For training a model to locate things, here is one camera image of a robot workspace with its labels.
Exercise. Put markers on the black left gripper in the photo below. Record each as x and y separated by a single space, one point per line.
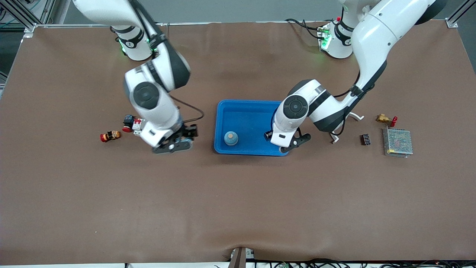
268 135

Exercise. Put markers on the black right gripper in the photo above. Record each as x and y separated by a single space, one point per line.
188 132

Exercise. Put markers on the small dark capacitor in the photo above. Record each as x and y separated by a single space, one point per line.
366 139

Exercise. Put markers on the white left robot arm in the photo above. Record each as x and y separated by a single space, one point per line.
297 111

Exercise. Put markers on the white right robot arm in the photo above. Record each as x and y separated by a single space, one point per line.
156 108

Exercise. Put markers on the blue plastic tray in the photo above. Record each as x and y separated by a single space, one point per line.
245 119

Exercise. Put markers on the brown table mat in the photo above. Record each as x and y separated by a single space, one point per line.
238 193

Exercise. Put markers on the red orange emergency stop button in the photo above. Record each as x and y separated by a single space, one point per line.
111 136

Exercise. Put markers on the white curved plastic clip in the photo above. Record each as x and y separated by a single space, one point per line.
357 117

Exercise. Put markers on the metal mesh power supply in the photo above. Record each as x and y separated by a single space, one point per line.
398 141

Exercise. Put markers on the white circuit breaker red switch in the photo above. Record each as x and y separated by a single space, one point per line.
137 124

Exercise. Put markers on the black red push button switch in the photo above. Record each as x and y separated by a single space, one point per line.
128 121

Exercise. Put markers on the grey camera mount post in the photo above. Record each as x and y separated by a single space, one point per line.
238 258

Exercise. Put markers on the aluminium frame profile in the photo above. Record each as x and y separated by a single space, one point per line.
452 23
29 28

